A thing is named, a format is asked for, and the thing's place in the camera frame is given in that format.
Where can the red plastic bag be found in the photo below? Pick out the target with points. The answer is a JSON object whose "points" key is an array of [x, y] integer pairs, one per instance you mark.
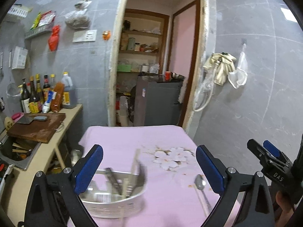
{"points": [[53, 40]]}

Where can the white mesh bag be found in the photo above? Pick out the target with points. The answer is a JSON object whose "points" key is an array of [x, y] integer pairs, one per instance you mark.
{"points": [[238, 78]]}

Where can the red cup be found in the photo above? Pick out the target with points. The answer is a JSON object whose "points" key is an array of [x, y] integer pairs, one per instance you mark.
{"points": [[168, 76]]}

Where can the person right hand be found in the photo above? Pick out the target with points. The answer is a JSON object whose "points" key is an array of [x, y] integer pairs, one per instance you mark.
{"points": [[287, 210]]}

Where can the cream rubber gloves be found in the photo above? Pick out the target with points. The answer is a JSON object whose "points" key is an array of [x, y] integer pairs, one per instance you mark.
{"points": [[221, 64]]}

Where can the wall spice rack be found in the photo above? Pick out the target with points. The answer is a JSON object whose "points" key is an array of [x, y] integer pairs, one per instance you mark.
{"points": [[42, 24]]}

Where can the large oil jug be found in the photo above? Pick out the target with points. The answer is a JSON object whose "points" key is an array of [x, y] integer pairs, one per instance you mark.
{"points": [[69, 94]]}

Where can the wall socket plate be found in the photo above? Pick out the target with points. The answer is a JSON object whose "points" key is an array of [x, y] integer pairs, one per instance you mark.
{"points": [[84, 36]]}

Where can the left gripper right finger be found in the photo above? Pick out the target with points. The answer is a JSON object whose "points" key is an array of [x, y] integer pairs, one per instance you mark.
{"points": [[256, 208]]}

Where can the white plastic utensil caddy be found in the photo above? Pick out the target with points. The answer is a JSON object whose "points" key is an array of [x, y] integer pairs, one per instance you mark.
{"points": [[103, 201]]}

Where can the grey refrigerator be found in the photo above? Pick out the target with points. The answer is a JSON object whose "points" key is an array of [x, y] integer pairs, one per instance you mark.
{"points": [[156, 101]]}

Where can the wooden cutting board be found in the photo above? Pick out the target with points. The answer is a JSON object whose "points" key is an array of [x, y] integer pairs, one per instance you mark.
{"points": [[37, 127]]}

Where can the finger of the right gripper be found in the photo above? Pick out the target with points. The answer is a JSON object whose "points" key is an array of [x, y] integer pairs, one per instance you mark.
{"points": [[274, 151], [263, 155]]}

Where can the dark soy sauce bottle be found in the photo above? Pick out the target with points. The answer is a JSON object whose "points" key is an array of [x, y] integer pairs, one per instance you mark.
{"points": [[34, 102]]}

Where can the pink floral table cloth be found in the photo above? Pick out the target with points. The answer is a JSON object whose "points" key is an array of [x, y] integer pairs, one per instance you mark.
{"points": [[168, 153]]}

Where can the green plastic container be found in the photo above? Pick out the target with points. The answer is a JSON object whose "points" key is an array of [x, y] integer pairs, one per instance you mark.
{"points": [[124, 68]]}

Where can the wooden counter top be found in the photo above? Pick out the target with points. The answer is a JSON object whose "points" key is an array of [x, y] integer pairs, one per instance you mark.
{"points": [[16, 197]]}

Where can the orange snack packet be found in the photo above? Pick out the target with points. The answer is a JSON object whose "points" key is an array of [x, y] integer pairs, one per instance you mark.
{"points": [[57, 97]]}

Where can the large steel spoon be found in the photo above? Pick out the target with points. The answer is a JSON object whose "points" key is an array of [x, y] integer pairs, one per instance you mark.
{"points": [[200, 184]]}

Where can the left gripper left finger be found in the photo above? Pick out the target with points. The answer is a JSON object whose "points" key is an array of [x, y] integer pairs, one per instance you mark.
{"points": [[54, 199]]}

